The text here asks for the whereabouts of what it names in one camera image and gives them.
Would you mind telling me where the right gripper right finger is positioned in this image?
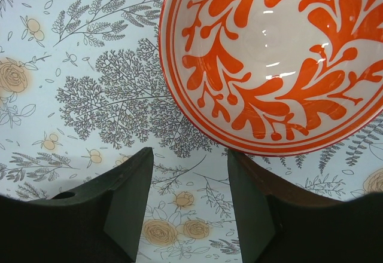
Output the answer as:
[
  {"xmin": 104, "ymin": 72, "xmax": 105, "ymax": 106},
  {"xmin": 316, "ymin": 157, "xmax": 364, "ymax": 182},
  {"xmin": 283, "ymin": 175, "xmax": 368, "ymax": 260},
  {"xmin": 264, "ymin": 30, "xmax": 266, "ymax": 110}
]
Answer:
[{"xmin": 227, "ymin": 150, "xmax": 382, "ymax": 262}]

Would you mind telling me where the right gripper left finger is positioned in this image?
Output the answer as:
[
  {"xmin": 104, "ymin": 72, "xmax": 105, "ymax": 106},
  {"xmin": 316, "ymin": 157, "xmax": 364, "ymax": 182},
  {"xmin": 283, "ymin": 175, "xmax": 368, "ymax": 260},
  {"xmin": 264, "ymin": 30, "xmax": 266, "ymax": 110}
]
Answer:
[{"xmin": 1, "ymin": 147, "xmax": 154, "ymax": 262}]

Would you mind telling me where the red floral pattern bowl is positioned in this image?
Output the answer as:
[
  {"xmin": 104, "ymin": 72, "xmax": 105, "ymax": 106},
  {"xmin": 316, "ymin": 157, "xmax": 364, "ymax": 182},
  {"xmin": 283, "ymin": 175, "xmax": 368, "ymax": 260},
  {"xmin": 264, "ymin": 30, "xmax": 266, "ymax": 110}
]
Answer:
[{"xmin": 159, "ymin": 0, "xmax": 382, "ymax": 156}]

